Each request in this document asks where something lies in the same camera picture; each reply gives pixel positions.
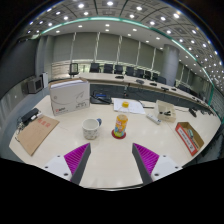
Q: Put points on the grey box monitor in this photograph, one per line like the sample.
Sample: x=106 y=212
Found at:
x=35 y=85

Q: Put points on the white paper sheet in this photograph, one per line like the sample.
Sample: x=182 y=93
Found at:
x=135 y=107

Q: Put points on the ceiling lights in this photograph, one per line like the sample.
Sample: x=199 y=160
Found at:
x=110 y=3

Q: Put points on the long curved conference desk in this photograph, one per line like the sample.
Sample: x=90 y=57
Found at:
x=133 y=87

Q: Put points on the black flat device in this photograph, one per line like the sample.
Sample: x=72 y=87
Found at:
x=29 y=115

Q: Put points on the red-lined open cardboard box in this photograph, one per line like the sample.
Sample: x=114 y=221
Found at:
x=189 y=138

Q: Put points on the white remote control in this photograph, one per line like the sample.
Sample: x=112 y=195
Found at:
x=153 y=119

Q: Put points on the yellow-capped clear drink bottle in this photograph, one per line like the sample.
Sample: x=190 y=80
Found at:
x=120 y=125

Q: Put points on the small open white box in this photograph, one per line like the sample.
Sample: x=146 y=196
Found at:
x=165 y=110

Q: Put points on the white printed mug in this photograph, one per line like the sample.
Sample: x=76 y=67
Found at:
x=90 y=130

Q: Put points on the flat round red coaster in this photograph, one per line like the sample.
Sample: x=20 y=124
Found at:
x=115 y=136

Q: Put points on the row of black office chairs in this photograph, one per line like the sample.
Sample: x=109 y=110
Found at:
x=118 y=69

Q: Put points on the black desk monitor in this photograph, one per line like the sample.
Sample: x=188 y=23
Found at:
x=73 y=68

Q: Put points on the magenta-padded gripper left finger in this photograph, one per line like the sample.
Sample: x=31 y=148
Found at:
x=78 y=158

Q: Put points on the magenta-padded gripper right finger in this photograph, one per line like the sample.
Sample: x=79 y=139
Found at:
x=146 y=159

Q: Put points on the black bag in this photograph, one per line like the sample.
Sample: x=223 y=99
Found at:
x=100 y=99

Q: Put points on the white cardboard paper box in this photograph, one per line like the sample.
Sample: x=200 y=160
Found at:
x=68 y=98

